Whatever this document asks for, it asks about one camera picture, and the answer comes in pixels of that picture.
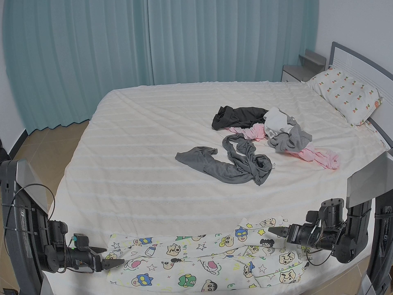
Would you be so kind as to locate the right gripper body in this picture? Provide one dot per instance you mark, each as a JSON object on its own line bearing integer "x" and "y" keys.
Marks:
{"x": 302, "y": 235}

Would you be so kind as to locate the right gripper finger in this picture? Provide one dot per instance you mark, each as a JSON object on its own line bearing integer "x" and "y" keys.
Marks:
{"x": 279, "y": 231}

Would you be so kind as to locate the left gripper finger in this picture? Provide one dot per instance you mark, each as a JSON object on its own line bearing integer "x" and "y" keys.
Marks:
{"x": 99, "y": 249}
{"x": 112, "y": 263}

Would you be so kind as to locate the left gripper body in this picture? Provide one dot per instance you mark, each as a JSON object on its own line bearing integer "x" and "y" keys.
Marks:
{"x": 83, "y": 260}

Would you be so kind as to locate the white printed pyjama top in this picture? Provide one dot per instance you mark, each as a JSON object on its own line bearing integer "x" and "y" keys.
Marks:
{"x": 190, "y": 266}

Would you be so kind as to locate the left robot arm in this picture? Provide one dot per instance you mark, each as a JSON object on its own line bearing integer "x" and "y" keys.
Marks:
{"x": 21, "y": 226}

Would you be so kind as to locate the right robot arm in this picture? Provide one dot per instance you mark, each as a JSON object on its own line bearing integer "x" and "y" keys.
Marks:
{"x": 368, "y": 201}

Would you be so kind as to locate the bed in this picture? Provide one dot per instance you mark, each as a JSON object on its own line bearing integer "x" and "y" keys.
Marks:
{"x": 153, "y": 118}

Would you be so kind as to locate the pink garment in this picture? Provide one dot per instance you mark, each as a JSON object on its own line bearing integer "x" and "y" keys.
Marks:
{"x": 325, "y": 160}

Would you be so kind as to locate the dark grey garment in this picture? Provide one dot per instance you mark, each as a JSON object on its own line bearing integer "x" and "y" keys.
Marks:
{"x": 221, "y": 170}

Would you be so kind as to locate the white garment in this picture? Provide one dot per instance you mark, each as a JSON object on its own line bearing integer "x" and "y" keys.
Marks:
{"x": 276, "y": 121}

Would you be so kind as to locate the black garment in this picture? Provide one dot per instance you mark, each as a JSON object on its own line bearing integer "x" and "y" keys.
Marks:
{"x": 239, "y": 117}

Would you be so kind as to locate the white printed pillow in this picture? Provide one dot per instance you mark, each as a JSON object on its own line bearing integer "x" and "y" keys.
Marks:
{"x": 347, "y": 94}

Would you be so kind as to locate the grey bedside table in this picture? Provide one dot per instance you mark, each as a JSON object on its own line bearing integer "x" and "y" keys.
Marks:
{"x": 294, "y": 72}

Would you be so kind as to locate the blue-green curtain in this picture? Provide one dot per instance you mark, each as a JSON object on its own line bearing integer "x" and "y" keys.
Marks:
{"x": 76, "y": 51}
{"x": 230, "y": 29}

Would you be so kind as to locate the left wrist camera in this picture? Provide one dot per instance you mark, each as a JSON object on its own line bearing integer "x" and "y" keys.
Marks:
{"x": 81, "y": 241}

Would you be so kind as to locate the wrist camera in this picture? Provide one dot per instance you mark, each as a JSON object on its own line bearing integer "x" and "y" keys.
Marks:
{"x": 81, "y": 241}
{"x": 312, "y": 217}

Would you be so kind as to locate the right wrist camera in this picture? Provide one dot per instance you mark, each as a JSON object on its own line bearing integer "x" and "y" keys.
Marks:
{"x": 312, "y": 217}

